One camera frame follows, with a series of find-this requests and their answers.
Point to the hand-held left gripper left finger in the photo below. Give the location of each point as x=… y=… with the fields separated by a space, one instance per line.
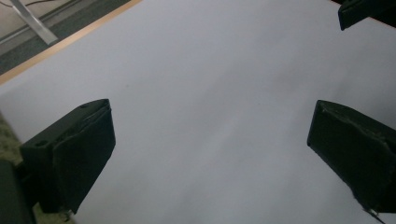
x=74 y=158

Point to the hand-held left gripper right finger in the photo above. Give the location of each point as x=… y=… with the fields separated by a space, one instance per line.
x=358 y=152

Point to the white metal desk frame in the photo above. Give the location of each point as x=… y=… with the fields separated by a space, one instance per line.
x=34 y=21

